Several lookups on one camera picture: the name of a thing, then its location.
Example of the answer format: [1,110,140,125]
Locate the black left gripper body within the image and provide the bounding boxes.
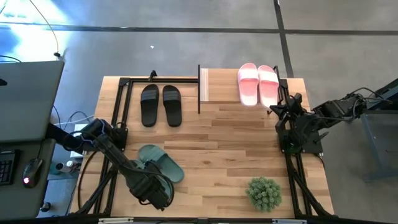
[126,167,175,212]

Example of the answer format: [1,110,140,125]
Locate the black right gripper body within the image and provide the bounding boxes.
[275,92,304,125]

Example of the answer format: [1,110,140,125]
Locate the pink slide sandal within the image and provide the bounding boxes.
[237,62,260,107]
[257,65,280,110]

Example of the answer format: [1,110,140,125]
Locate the black slide sandal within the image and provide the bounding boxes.
[140,83,160,128]
[162,85,183,128]

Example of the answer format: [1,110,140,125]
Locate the wooden shelf with black posts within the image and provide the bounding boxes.
[197,64,280,114]

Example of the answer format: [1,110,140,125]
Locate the small white bottle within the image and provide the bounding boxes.
[55,160,78,174]

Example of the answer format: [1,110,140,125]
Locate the green artificial ball plant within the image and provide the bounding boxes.
[245,176,282,213]

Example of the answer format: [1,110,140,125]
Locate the white power strip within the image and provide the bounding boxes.
[70,123,90,159]

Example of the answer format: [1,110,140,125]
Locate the blue-grey metal cart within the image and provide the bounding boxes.
[360,77,398,183]

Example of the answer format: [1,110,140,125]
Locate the black computer mouse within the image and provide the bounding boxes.
[22,157,44,189]

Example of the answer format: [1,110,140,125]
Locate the dark grey side desk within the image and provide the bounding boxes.
[0,138,57,220]

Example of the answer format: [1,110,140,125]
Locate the black keyboard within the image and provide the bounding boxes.
[0,149,16,187]

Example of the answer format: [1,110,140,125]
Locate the grey monitor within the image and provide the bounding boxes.
[0,60,65,143]

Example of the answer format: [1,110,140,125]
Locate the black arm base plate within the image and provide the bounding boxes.
[277,124,324,156]
[82,127,129,153]

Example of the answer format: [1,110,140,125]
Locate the silver metal bracket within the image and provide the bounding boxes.
[98,217,134,224]
[272,218,308,224]

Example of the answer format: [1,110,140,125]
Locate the black curved cable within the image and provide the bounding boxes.
[76,151,98,210]

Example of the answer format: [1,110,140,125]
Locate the black aluminium frame rails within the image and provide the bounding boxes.
[74,70,200,216]
[272,65,335,218]

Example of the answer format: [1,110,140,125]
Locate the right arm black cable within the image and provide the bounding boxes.
[345,86,394,106]

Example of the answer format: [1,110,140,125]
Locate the thin black floor cable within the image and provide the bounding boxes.
[29,0,62,60]

